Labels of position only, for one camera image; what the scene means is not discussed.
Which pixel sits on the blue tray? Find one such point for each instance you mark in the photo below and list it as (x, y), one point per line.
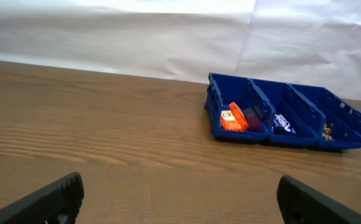
(230, 90)

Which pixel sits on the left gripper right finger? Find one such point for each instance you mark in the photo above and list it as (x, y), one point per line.
(308, 207)

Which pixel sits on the blue candy pack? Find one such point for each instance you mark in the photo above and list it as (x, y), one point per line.
(282, 124)

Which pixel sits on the orange candy box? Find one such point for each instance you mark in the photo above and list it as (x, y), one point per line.
(228, 123)
(241, 116)

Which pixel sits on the gold candy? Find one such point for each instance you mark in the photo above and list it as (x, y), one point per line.
(325, 127)
(327, 136)

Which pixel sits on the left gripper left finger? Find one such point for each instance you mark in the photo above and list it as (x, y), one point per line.
(53, 202)

